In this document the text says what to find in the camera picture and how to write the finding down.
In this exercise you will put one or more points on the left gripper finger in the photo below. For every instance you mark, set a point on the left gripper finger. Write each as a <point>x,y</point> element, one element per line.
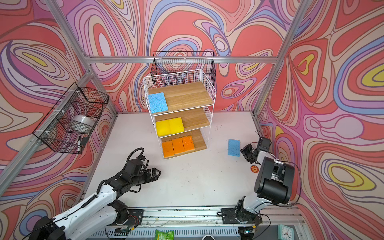
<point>152,177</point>
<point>157,173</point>

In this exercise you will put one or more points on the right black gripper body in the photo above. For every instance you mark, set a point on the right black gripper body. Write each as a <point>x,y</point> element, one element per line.
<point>253,158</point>

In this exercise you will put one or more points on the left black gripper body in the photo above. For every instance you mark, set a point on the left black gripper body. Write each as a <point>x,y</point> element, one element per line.
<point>145,177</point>

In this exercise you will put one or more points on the blue sponge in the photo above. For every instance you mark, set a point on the blue sponge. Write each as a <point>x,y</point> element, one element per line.
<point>234,148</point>
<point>157,103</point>

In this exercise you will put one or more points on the orange sponge with pale back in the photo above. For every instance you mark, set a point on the orange sponge with pale back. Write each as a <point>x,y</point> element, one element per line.
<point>168,150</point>

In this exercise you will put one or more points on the yellow sponge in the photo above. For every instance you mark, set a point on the yellow sponge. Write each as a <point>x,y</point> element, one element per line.
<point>163,128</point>
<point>176,125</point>

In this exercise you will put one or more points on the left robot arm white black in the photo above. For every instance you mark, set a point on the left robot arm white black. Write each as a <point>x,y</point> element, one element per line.
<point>102,208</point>

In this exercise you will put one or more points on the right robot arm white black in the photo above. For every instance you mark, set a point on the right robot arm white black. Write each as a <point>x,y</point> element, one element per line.
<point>274,183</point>

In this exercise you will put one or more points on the green snack packet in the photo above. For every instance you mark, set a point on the green snack packet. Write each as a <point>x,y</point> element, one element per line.
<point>159,235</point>

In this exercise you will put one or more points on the black marker pen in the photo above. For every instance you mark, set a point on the black marker pen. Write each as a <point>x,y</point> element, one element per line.
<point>79,148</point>

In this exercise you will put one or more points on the teal alarm clock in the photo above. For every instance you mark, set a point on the teal alarm clock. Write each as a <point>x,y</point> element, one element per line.
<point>285,233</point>

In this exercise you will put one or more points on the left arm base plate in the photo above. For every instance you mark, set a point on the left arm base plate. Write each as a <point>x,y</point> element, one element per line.
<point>130,217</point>

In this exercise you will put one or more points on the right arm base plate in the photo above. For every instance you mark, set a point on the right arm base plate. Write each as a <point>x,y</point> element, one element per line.
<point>242,217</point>

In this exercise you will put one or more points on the white wire wooden shelf rack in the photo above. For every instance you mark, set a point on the white wire wooden shelf rack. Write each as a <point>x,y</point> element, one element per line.
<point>189,95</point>

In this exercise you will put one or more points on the black wire basket left wall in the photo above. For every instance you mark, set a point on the black wire basket left wall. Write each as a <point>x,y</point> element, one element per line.
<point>56,132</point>

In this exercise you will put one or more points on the black wire basket wall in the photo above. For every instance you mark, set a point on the black wire basket wall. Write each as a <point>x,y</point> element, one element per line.
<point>56,132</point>
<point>168,62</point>

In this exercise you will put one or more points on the black wire basket back wall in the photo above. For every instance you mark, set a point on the black wire basket back wall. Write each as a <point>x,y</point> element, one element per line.
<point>168,62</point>

